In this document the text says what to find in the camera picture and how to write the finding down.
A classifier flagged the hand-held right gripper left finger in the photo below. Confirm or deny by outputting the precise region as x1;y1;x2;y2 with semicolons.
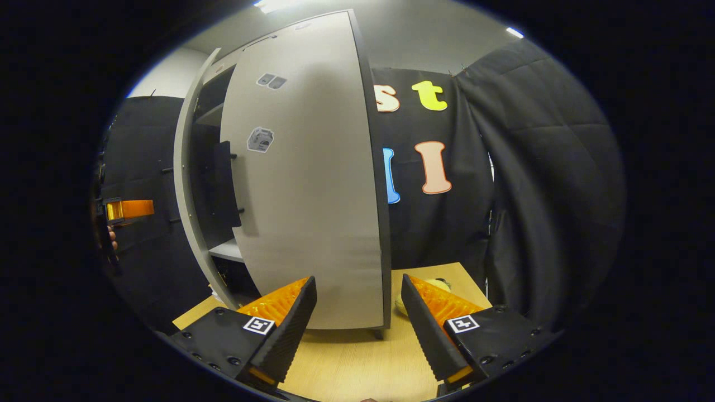
169;276;318;391

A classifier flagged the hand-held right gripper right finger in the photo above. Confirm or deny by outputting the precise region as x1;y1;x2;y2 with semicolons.
401;274;560;391

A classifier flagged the white and grey shoe cabinet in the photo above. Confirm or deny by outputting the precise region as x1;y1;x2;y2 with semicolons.
190;10;392;340

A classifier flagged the yellow plush toy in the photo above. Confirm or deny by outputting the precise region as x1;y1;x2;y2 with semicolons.
394;277;453;317

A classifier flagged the large ceiling light panel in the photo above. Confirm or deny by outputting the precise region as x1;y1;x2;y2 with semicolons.
254;0;298;14

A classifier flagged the black door handle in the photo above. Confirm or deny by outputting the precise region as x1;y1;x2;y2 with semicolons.
214;140;246;229

